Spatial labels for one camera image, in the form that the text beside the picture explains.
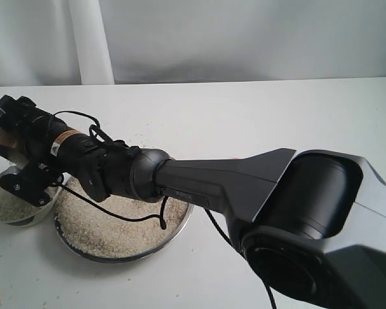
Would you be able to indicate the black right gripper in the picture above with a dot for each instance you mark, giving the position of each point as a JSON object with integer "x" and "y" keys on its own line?
{"x": 38, "y": 129}

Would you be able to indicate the brown wooden cup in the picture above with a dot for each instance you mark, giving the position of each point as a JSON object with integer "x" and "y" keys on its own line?
{"x": 11, "y": 146}

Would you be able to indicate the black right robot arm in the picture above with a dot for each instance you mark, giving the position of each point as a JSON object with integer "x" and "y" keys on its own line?
{"x": 311, "y": 225}

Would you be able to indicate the cream ceramic bowl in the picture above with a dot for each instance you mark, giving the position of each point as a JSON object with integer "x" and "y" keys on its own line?
{"x": 16, "y": 212}

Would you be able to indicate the steel rice basin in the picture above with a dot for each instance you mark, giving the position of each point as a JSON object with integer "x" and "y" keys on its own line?
{"x": 119, "y": 229}

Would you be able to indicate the white backdrop curtain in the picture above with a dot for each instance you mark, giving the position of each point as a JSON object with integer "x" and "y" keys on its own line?
{"x": 48, "y": 43}

